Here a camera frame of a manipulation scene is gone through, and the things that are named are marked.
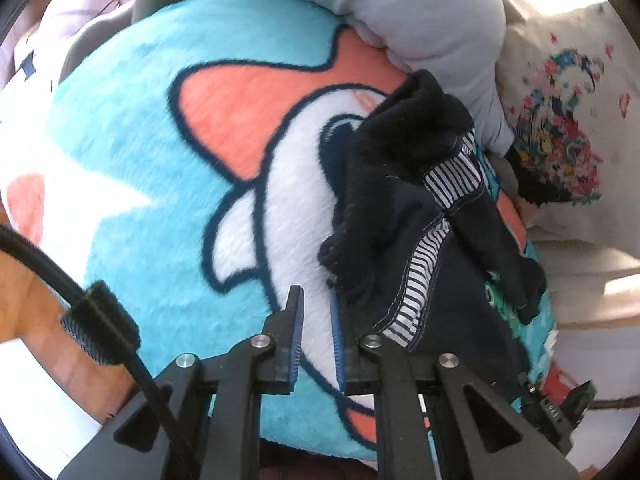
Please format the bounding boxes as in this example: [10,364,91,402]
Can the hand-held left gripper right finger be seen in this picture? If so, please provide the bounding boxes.
[329,294,592,480]

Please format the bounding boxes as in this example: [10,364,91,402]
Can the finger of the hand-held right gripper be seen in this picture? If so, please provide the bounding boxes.
[520,379,598,457]

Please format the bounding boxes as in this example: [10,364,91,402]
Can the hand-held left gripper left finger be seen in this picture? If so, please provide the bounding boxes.
[58,285,305,480]

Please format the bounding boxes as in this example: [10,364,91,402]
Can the dark navy pants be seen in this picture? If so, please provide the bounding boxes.
[318,69,548,406]

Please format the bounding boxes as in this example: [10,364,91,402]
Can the dolphin print fleece blanket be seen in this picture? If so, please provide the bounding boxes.
[0,0,560,462]

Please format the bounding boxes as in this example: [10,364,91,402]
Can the floral print cream pillow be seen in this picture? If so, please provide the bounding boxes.
[492,1,640,245]

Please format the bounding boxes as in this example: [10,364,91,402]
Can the grey cloth garment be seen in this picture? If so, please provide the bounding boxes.
[216,0,516,157]

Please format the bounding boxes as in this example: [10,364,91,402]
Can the pale pink quilted cloth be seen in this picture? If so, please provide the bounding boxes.
[0,0,138,92]

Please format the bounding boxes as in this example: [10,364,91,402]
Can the black cable with strap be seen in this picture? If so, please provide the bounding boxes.
[0,222,201,480]

